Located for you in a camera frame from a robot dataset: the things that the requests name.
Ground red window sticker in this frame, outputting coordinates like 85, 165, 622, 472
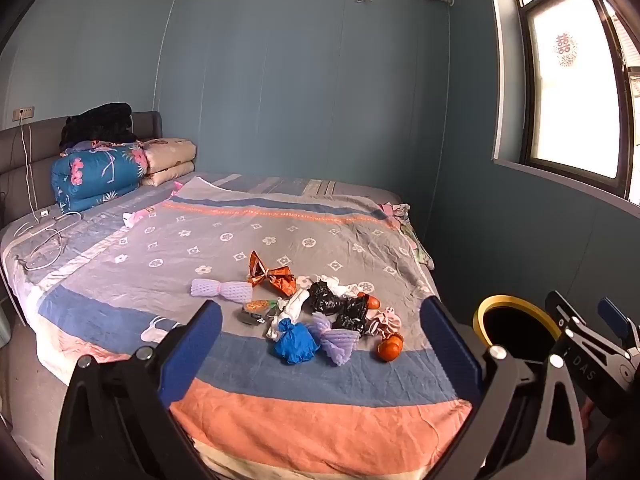
553, 33, 579, 67

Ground blue floral folded quilt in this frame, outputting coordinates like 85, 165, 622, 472
51, 141, 149, 214

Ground black clothing pile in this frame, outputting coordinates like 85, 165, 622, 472
60, 102, 139, 149

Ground black plastic bag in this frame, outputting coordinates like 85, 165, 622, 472
332, 296, 371, 334
306, 280, 347, 314

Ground white tissue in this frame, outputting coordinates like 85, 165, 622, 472
316, 275, 349, 297

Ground orange tangerine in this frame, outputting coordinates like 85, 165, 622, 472
376, 332, 405, 363

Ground white charging cable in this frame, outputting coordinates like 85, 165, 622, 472
12, 121, 84, 272

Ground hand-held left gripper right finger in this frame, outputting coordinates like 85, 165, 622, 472
420, 296, 586, 480

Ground beige folded quilt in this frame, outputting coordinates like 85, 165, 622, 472
141, 137, 197, 189

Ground yellow rimmed trash bin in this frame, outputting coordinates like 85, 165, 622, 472
472, 294, 571, 376

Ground pink floral cloth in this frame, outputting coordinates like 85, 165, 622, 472
377, 202, 434, 269

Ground pale patterned bedsheet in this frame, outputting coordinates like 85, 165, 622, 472
0, 174, 403, 361

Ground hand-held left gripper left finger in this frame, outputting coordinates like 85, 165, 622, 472
54, 300, 228, 480

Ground purple foam fruit net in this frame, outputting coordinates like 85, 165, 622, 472
191, 278, 253, 304
306, 311, 361, 367

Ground orange foil wrapper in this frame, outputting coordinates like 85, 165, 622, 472
247, 251, 297, 297

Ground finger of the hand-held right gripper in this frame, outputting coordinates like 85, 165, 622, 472
545, 290, 621, 406
597, 297, 640, 351

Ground window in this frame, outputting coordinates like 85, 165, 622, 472
482, 0, 640, 207

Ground blue plastic bag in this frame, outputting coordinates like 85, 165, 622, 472
273, 318, 321, 365

